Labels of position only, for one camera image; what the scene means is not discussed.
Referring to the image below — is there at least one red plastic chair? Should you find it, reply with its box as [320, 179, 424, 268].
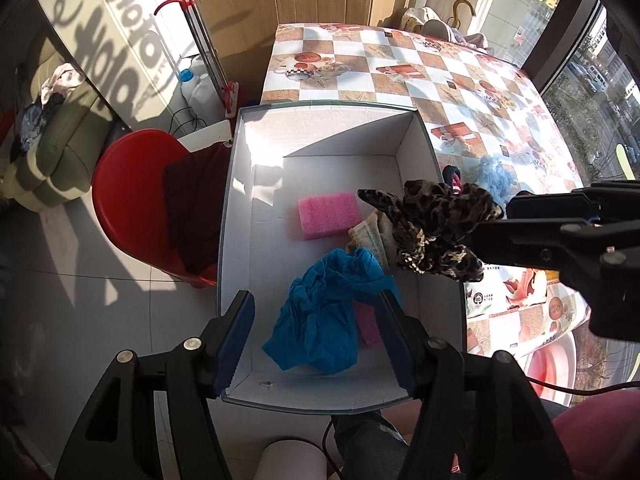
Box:
[91, 129, 221, 288]

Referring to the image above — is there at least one green sofa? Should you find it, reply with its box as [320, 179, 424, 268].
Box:
[0, 35, 121, 213]

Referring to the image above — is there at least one pile of clothes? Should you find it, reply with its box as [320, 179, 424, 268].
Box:
[17, 62, 88, 156]

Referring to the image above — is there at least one floral tissue pack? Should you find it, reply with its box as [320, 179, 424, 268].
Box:
[464, 266, 566, 318]

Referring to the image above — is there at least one light blue fluffy scrunchie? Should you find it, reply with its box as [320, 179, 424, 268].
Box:
[470, 155, 521, 201]

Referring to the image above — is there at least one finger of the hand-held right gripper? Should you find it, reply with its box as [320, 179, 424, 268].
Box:
[506, 180, 640, 223]
[467, 217, 626, 281]

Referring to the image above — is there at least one beige cloth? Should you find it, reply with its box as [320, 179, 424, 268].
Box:
[346, 210, 401, 271]

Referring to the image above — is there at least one red handled mop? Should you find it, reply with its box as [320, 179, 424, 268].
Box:
[154, 0, 241, 118]

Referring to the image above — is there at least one leopard print scrunchie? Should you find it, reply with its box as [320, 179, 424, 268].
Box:
[357, 180, 505, 282]

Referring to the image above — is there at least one curved umbrella handle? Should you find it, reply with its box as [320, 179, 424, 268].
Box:
[452, 0, 478, 28]

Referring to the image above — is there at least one black cable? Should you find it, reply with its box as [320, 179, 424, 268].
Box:
[527, 377, 640, 396]

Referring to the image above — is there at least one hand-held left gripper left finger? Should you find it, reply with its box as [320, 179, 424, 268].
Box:
[55, 290, 256, 480]

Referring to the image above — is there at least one blue cloth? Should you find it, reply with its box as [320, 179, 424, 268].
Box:
[262, 249, 403, 373]

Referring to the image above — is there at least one person's pink garment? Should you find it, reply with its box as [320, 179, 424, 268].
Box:
[550, 390, 640, 480]

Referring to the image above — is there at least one plastic bottle with blue cap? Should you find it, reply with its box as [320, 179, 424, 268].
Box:
[177, 67, 221, 111]

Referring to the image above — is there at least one white cardboard box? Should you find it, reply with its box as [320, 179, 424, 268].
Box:
[216, 101, 468, 413]

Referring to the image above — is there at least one checkered printed tablecloth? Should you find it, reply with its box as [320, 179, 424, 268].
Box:
[260, 22, 593, 356]

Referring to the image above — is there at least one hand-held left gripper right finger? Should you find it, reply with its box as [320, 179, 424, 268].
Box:
[377, 290, 576, 480]

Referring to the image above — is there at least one white cloth bundle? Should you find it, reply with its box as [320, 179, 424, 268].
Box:
[400, 6, 493, 51]

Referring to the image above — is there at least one pink striped sock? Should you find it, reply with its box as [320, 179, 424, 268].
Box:
[441, 164, 463, 196]

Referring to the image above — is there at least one white cylinder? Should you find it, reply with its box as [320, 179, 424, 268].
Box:
[257, 440, 328, 480]

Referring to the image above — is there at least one pink sponge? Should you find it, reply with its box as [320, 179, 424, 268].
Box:
[354, 301, 388, 350]
[298, 191, 362, 241]

